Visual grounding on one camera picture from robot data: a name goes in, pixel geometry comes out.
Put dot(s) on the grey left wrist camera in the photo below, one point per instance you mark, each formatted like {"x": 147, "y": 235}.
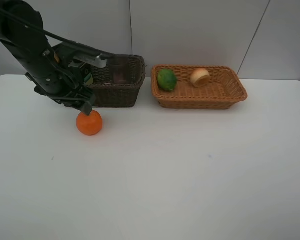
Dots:
{"x": 95, "y": 61}

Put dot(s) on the brown bread bun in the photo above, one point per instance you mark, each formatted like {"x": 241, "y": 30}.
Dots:
{"x": 200, "y": 77}

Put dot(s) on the green mango fruit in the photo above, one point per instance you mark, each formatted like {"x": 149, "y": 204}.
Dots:
{"x": 166, "y": 80}

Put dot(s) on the tan wicker basket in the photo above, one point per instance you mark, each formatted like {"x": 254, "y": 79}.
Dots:
{"x": 223, "y": 90}

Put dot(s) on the translucent purple plastic cup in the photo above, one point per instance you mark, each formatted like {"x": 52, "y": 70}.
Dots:
{"x": 119, "y": 68}

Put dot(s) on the dark green pump bottle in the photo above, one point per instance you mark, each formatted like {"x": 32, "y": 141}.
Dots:
{"x": 86, "y": 73}

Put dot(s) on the dark brown wicker basket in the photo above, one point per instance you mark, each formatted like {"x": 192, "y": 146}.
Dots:
{"x": 118, "y": 95}

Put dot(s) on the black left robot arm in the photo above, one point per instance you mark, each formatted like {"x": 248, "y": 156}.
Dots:
{"x": 22, "y": 34}

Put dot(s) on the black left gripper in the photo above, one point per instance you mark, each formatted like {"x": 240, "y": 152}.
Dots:
{"x": 62, "y": 84}

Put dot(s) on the orange mandarin fruit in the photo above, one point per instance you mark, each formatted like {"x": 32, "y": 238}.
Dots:
{"x": 89, "y": 125}

